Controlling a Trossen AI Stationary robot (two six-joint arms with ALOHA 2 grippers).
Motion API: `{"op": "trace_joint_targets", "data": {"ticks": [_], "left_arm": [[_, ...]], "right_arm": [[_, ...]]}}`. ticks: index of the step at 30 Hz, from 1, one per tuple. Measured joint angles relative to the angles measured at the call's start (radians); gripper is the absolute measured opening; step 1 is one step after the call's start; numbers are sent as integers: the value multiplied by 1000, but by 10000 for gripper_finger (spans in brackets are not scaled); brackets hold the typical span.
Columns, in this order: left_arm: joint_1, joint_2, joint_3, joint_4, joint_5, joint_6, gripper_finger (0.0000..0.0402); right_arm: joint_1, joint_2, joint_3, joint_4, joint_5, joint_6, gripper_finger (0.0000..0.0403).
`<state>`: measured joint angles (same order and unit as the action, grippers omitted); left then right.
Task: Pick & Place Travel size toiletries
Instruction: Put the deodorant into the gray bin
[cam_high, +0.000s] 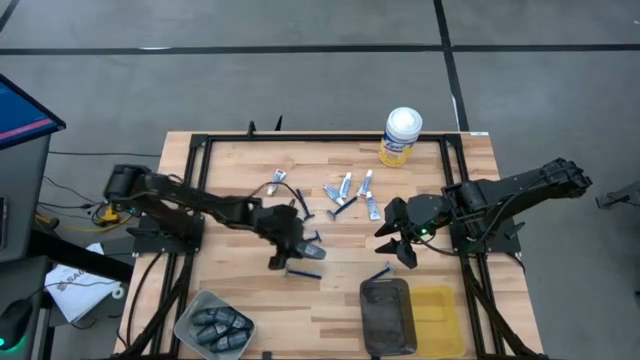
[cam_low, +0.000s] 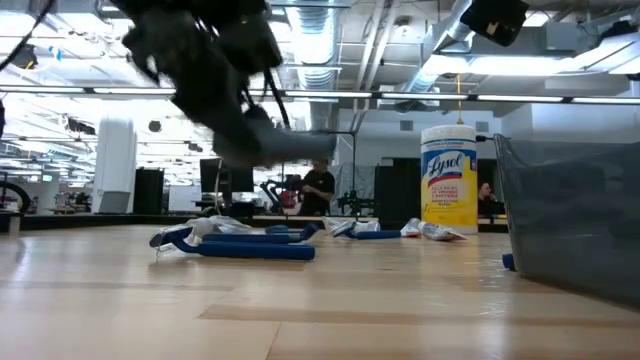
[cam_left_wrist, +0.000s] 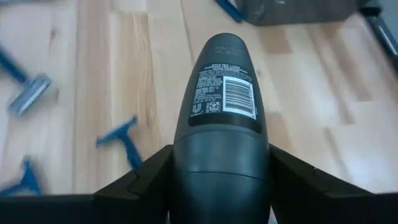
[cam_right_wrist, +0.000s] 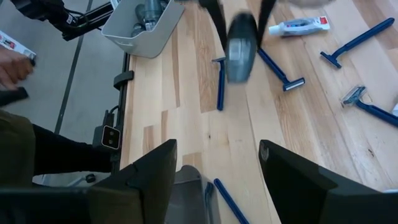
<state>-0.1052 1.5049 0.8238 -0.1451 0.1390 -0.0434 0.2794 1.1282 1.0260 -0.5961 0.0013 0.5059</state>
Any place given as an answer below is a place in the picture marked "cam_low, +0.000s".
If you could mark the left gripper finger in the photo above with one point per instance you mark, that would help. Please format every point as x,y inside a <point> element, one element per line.
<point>220,117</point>
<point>258,116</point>

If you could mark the background black robot arm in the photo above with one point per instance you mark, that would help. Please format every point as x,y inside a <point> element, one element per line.
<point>357,202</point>

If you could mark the bright ceiling light panel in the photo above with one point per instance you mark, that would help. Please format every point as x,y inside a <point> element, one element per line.
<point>500,65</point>

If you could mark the black monitor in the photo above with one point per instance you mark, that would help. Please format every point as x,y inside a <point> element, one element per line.
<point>235,180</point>

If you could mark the red background object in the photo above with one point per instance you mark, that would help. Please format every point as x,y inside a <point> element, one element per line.
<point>290,197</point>

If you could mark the long ceiling light strip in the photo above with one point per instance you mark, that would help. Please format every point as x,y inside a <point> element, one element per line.
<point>125,91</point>

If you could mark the person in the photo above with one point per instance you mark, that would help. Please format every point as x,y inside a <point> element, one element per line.
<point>317,190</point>
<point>486,200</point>

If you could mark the black cabinet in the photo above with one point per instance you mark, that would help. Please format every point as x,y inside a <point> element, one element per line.
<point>148,192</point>

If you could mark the white building column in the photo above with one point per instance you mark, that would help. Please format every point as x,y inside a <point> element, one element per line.
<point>115,165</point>

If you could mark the grey floor box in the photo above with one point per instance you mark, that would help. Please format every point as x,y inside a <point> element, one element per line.
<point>115,202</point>

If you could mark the black partition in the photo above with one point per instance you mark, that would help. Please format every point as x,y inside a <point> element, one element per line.
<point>397,190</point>

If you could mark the Lysol wipes canister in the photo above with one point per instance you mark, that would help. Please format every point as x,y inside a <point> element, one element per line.
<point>449,190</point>

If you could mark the dark smoke plastic bin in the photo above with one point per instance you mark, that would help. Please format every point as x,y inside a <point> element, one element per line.
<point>575,225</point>

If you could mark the silver slanted air duct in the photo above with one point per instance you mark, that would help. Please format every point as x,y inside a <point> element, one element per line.
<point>450,30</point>

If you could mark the silver ribbed air duct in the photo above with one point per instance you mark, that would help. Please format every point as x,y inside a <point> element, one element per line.
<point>315,45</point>

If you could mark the thin black rig frame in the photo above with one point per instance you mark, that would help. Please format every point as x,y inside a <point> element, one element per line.
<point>354,165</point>

